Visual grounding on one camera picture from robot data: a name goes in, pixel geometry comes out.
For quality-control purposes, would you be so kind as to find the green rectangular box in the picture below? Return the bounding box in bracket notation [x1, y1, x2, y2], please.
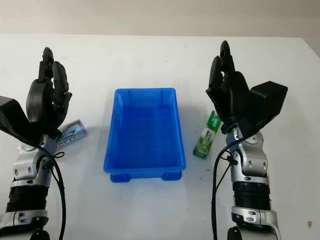
[192, 110, 224, 160]

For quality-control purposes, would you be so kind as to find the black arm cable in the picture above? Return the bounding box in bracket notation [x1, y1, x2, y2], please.
[210, 124, 244, 240]
[37, 143, 67, 240]

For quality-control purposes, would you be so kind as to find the blue plastic tray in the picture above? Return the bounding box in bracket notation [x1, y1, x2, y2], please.
[103, 87, 188, 184]

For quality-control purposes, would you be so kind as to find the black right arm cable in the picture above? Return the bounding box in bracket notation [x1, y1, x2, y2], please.
[210, 124, 244, 240]

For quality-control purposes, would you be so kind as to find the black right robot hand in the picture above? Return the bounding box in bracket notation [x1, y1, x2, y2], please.
[205, 39, 251, 135]

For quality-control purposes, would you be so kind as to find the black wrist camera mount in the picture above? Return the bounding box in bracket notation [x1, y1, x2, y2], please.
[0, 95, 49, 149]
[238, 81, 289, 139]

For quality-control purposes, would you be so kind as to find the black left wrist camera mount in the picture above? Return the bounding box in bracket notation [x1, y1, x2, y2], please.
[0, 95, 49, 149]

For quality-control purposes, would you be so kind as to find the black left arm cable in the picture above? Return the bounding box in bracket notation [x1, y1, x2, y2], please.
[37, 143, 67, 240]

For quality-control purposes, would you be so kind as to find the silver purple toothpaste box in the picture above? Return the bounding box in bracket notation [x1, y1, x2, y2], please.
[55, 118, 90, 151]

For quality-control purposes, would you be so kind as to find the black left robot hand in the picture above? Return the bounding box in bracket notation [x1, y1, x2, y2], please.
[26, 46, 73, 139]

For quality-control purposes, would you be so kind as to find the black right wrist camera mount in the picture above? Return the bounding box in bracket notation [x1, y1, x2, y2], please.
[238, 81, 289, 139]

